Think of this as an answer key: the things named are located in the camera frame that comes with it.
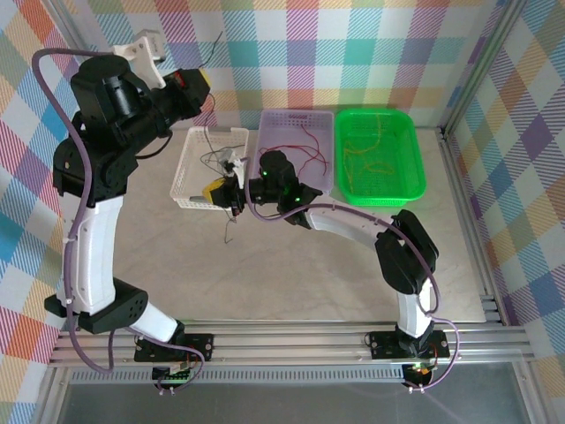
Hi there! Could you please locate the black wire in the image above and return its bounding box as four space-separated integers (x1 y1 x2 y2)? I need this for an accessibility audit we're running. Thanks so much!
222 207 242 246
200 149 230 171
200 30 224 169

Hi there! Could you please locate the yellow wire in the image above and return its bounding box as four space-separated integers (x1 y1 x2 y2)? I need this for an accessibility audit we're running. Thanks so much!
359 158 397 178
344 152 361 195
343 113 384 155

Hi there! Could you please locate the white plastic basket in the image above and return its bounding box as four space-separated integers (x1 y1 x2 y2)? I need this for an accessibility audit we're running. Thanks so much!
169 126 251 212

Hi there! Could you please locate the purple plastic basket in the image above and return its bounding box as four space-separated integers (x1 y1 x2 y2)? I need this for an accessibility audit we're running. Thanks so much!
250 109 335 199

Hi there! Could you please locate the green plastic basket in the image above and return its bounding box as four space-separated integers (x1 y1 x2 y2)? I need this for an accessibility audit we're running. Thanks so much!
333 108 428 208

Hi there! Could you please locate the left controller board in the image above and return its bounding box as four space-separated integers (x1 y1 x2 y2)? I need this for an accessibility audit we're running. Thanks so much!
152 364 196 384

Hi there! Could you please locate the controller board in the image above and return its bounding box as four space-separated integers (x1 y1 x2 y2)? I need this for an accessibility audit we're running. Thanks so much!
152 364 196 384
402 362 437 386

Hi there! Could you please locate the right controller board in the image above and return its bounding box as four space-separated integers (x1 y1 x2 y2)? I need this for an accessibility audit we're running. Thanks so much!
402 362 437 386

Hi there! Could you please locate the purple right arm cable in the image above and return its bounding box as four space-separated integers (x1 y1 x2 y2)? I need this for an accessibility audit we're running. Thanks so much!
242 180 464 392

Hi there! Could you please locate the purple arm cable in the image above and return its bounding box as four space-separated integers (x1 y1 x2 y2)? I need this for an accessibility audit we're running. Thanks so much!
34 47 207 394
242 180 464 392

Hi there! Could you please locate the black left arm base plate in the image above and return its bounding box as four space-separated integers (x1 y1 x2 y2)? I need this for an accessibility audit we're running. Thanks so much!
133 333 216 364

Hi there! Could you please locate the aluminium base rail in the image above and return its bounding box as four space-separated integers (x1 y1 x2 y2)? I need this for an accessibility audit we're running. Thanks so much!
48 318 536 368

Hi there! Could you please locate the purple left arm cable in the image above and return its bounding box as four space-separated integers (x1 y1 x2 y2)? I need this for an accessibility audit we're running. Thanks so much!
34 47 207 394

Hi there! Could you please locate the slotted gray cable duct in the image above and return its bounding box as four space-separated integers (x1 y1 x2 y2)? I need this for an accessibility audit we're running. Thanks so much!
70 367 524 386

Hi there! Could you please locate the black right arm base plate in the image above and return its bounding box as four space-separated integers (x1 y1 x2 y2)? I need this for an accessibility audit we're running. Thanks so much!
368 329 451 361

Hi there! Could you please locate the aluminium frame side rail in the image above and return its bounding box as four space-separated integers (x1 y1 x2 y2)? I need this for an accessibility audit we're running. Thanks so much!
37 136 138 424
436 130 551 424

